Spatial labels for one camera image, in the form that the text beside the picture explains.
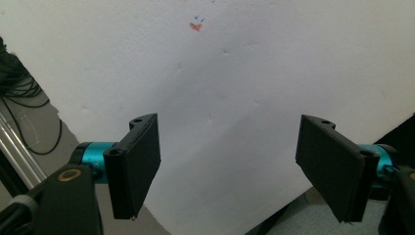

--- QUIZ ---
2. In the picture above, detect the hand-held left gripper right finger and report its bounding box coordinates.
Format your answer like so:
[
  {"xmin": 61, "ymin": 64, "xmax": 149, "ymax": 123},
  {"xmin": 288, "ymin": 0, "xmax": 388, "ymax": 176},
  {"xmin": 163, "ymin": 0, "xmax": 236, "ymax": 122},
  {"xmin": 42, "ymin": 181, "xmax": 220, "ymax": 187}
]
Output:
[{"xmin": 295, "ymin": 114, "xmax": 399, "ymax": 224}]

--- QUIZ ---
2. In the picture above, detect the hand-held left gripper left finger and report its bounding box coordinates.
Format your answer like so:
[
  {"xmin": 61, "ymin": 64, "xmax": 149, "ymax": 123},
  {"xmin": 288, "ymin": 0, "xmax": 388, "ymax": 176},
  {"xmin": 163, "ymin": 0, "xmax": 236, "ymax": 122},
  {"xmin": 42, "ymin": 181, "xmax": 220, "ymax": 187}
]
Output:
[{"xmin": 70, "ymin": 113, "xmax": 162, "ymax": 220}]

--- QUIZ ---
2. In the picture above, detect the metal stand leg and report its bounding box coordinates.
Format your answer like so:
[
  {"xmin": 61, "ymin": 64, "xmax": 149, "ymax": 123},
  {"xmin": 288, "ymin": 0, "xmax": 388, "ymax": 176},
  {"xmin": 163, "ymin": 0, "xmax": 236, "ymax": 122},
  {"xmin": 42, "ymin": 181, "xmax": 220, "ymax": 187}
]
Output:
[{"xmin": 0, "ymin": 112, "xmax": 48, "ymax": 191}]

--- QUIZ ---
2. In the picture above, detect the black cable bundle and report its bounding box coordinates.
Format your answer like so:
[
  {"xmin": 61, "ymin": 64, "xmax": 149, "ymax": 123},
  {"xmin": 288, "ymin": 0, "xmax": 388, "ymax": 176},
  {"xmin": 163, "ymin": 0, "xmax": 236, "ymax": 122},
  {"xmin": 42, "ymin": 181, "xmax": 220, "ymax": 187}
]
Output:
[{"xmin": 0, "ymin": 36, "xmax": 63, "ymax": 156}]

